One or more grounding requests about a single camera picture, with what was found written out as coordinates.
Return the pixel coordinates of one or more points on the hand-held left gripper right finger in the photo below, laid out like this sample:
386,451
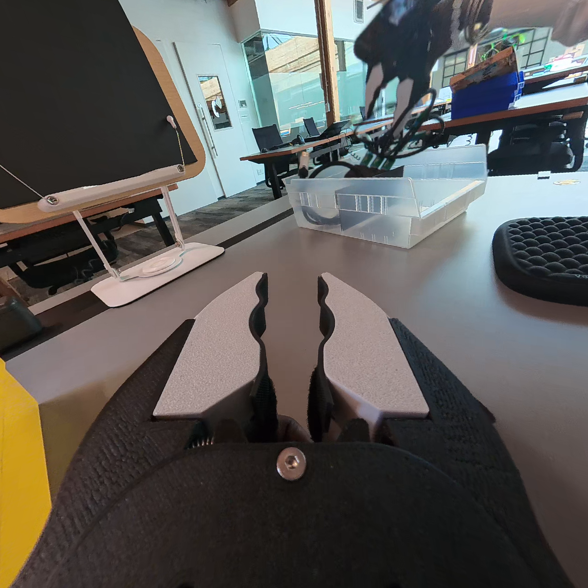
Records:
372,363

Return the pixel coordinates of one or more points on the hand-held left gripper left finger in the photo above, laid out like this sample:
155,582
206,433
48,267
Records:
211,363

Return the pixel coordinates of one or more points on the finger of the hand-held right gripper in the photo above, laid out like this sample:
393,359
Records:
374,87
403,103

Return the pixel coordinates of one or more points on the clear plastic box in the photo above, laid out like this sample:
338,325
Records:
413,216

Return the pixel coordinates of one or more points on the yellow plastic bin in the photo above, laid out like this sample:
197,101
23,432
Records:
18,459

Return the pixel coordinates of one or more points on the person's right forearm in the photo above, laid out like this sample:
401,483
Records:
569,23

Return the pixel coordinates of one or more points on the grey desk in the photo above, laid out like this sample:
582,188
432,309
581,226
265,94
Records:
413,298

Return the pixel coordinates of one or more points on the wooden office desk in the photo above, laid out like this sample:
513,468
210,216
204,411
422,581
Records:
528,108
294,149
92,216

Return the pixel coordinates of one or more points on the person's right hand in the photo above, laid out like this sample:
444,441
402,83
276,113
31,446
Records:
473,20

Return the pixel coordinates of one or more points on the person's left hand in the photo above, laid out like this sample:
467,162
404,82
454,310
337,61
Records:
294,429

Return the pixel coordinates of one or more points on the black laptop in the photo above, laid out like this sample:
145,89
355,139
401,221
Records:
337,128

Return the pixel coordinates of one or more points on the black office chair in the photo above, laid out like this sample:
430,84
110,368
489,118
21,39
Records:
268,138
64,266
533,151
311,126

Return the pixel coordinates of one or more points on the blue plastic bin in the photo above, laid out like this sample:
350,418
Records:
487,99

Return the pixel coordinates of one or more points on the green plant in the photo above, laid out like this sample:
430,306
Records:
500,43

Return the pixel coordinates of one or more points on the black board on stand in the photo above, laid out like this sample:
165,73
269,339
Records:
138,289

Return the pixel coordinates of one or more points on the black wrist rest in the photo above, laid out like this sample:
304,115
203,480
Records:
542,257

